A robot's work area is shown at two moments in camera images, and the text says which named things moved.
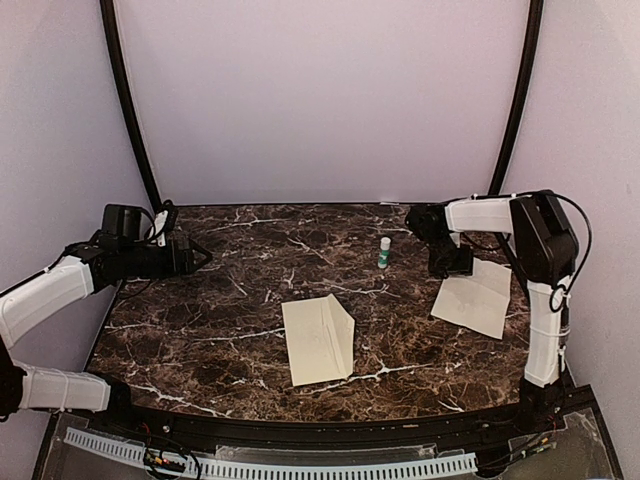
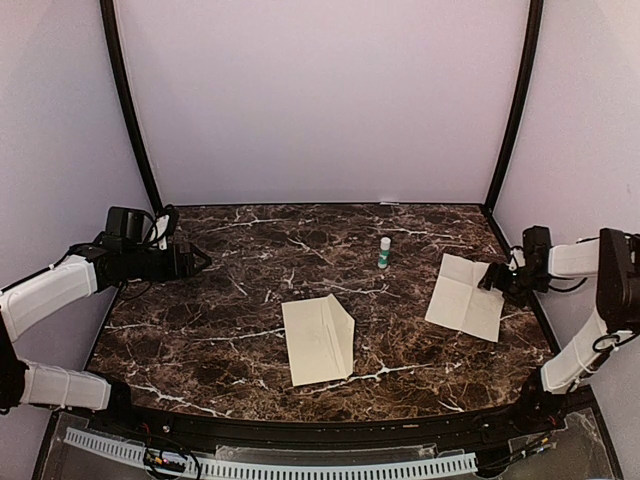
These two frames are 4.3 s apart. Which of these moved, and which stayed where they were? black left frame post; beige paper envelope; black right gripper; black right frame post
Moved: black right gripper
Stayed: black right frame post; beige paper envelope; black left frame post
